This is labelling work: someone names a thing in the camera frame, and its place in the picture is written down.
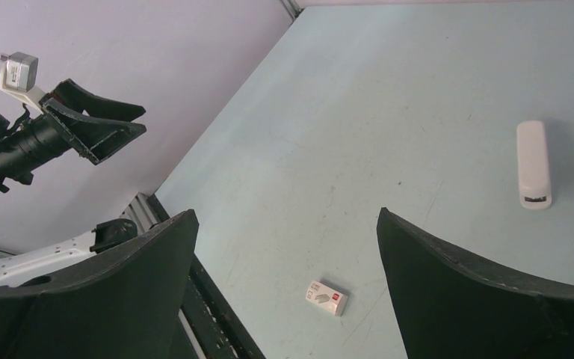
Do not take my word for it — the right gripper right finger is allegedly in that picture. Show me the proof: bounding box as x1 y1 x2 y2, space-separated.
377 208 574 358

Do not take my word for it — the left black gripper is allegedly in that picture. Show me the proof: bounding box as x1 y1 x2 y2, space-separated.
39 79 146 164

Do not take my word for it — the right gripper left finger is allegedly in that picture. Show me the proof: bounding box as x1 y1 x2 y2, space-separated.
0 209 199 358

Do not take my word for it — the white staple box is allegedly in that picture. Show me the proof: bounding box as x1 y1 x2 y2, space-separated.
305 280 349 316

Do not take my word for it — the long white stapler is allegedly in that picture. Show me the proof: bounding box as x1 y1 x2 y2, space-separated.
516 120 552 210

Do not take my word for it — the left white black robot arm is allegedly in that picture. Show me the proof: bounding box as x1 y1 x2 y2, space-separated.
0 79 146 287

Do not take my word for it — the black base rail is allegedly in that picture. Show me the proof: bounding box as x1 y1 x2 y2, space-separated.
118 191 268 359

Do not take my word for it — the left aluminium frame post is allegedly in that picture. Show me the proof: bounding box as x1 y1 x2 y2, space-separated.
279 0 303 20

